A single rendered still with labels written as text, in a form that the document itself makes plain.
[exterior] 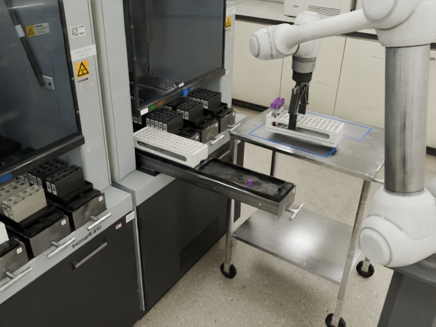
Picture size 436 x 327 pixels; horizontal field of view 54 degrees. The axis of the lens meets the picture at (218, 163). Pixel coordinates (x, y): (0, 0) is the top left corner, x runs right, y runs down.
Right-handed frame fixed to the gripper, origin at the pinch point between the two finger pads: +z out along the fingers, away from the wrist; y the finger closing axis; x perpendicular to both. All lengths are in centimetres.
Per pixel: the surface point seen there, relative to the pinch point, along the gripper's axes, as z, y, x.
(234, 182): 8.6, -43.0, 6.0
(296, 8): -7, 197, 72
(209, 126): 9.5, -6.2, 37.1
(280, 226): 62, 10, 5
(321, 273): 63, -12, -22
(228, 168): 9.9, -33.4, 13.5
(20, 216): 6, -94, 50
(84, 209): 11, -78, 41
